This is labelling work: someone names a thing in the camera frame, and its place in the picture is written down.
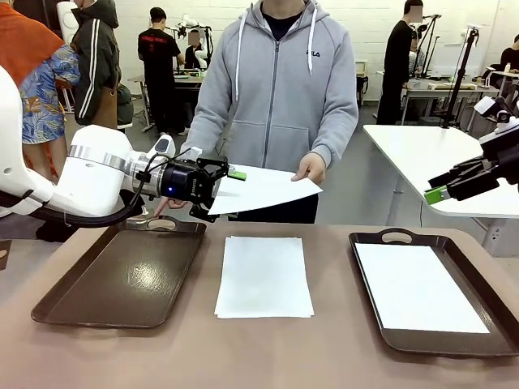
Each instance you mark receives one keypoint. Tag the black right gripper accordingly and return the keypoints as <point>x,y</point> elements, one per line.
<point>504,160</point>

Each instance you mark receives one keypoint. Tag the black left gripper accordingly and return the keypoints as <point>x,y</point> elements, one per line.
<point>190,182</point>

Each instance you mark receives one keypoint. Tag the white A4 paper sheet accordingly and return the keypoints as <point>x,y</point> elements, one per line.
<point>417,287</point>
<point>263,190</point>

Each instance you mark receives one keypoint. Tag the person's left forearm grey sleeve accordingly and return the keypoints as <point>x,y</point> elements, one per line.
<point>338,138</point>

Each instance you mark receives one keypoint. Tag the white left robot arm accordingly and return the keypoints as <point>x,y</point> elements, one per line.
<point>93,174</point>

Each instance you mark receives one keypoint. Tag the person's right forearm grey sleeve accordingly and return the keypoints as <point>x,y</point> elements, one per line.
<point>198,129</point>

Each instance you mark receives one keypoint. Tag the person's right hand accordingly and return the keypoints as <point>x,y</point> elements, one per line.
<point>176,203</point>

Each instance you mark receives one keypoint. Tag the person's left hand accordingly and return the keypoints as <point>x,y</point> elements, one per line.
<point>312,168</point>

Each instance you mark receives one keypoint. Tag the white rounded table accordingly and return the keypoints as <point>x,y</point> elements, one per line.
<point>405,150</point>

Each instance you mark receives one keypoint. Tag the black trousers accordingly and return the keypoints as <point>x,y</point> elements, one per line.
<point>275,206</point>

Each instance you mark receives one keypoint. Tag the grey workbench table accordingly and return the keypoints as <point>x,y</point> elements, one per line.
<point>446,91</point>

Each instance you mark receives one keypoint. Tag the grey zip hoodie torso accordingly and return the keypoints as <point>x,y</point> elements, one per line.
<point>275,113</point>

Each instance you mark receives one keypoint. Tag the black tripod pole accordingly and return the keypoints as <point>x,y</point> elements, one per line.
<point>460,81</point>

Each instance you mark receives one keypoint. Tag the white A4 paper stack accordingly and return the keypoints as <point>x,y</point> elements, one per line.
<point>263,279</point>

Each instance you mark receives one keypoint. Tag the brown plastic serving tray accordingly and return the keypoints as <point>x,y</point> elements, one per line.
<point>425,344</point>
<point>121,275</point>

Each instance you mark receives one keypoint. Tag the standing person in black clothes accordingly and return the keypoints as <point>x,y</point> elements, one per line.
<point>395,69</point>

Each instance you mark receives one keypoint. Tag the seated person in black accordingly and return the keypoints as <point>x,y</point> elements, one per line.
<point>511,56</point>

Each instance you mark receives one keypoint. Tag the black backpack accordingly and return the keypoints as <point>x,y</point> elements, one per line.
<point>362,91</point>

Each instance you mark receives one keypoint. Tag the person in black printed t-shirt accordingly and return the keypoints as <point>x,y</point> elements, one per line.
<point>158,61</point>

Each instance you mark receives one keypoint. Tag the person in dark striped jacket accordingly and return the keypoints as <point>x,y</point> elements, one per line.
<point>97,73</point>

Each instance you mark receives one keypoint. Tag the black bag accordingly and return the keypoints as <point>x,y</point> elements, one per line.
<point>52,233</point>

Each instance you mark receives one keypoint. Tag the brown wooden object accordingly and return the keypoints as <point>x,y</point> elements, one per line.
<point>5,255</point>

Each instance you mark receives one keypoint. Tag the white rounded plastic shell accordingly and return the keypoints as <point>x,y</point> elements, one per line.
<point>67,20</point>

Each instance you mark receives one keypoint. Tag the orange cloth garment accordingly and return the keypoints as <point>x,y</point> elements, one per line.
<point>24,44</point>

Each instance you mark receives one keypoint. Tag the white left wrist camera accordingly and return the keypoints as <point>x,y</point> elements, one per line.
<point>162,145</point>

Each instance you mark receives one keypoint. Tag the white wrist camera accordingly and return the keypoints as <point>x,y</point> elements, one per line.
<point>486,106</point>
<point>162,145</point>

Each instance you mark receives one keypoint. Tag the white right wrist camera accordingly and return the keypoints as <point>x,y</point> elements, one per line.
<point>486,106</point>

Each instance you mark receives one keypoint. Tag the beige box frame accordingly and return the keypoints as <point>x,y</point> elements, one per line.
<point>361,68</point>

